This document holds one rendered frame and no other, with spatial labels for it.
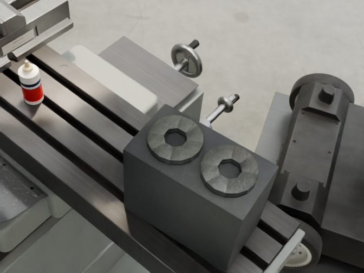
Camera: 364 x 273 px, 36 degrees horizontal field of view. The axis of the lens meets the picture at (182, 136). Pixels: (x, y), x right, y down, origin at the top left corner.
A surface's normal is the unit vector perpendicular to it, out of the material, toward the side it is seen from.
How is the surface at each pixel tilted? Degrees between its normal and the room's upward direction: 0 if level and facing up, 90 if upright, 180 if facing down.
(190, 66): 90
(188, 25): 0
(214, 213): 90
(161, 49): 0
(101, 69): 0
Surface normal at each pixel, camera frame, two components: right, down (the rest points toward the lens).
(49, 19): 0.74, 0.57
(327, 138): 0.07, -0.60
